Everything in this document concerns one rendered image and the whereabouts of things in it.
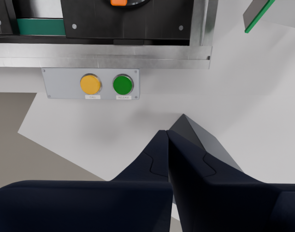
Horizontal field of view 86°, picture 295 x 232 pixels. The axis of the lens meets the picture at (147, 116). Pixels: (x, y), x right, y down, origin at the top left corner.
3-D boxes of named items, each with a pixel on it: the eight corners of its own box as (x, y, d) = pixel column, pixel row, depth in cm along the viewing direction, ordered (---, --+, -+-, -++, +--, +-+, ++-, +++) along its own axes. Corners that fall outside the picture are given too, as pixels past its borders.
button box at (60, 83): (140, 94, 41) (139, 100, 36) (60, 93, 41) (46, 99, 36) (140, 66, 39) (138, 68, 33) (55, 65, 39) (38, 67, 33)
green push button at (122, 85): (132, 93, 36) (132, 95, 34) (115, 92, 36) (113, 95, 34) (132, 75, 35) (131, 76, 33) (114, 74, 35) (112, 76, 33)
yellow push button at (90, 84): (102, 92, 36) (99, 94, 34) (84, 92, 36) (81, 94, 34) (100, 74, 35) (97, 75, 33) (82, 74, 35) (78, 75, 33)
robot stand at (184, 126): (186, 165, 55) (206, 223, 36) (155, 144, 52) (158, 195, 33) (215, 137, 51) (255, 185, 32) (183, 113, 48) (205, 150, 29)
